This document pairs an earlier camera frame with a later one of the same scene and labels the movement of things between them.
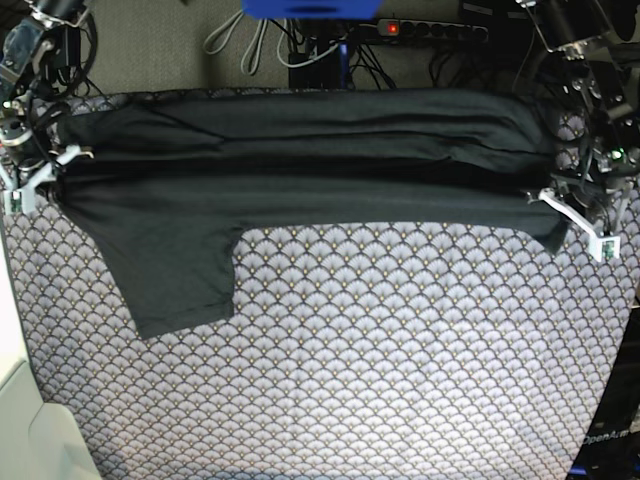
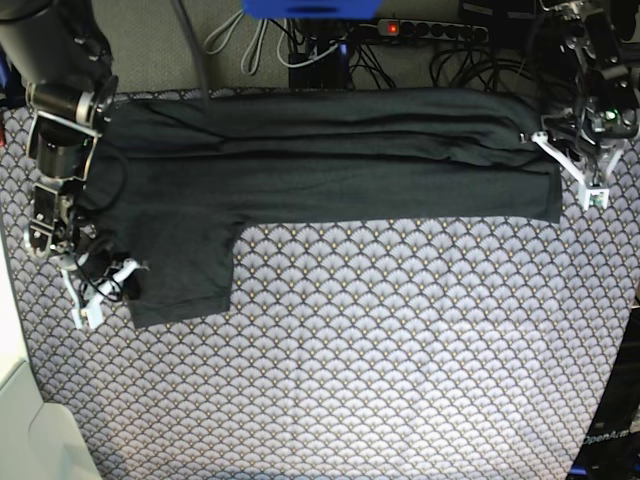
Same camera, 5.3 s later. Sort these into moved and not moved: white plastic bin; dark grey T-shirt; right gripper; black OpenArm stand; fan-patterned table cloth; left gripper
Moved: left gripper; right gripper
Not moved: fan-patterned table cloth; black OpenArm stand; white plastic bin; dark grey T-shirt
